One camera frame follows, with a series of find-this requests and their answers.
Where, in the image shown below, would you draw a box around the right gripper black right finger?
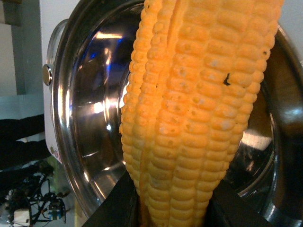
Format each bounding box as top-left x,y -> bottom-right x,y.
205,180 -> 273,227

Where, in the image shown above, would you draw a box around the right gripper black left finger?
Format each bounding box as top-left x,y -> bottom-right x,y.
83,172 -> 140,227

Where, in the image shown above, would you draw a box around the yellow corn cob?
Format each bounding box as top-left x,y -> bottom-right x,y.
120,0 -> 283,227

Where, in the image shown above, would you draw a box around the glass pot lid with knob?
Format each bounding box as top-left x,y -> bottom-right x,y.
42,19 -> 68,86

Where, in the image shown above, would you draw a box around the steel electric cooking pot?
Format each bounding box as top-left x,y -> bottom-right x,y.
52,0 -> 303,227

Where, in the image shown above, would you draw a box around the tangled cables on floor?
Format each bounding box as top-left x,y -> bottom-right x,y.
0,160 -> 71,225

